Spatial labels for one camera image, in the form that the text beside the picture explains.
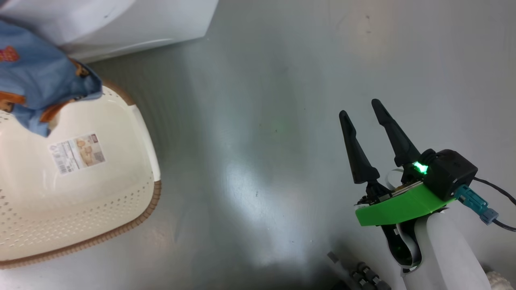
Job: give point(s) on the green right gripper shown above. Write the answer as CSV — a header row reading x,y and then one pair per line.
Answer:
x,y
399,207

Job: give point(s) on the blue garment with waffle print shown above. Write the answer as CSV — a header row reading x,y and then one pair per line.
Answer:
x,y
36,80

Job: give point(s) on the dark robot base fitting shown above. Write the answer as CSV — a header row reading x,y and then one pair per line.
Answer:
x,y
365,276

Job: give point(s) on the white front-load washing machine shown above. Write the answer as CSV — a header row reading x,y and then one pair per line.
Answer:
x,y
141,20

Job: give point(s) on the white perforated laundry basket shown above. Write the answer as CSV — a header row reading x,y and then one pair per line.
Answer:
x,y
100,201

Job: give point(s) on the basket paper product label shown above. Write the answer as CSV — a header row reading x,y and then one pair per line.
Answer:
x,y
76,153

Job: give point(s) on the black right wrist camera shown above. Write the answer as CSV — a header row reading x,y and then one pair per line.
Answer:
x,y
451,173

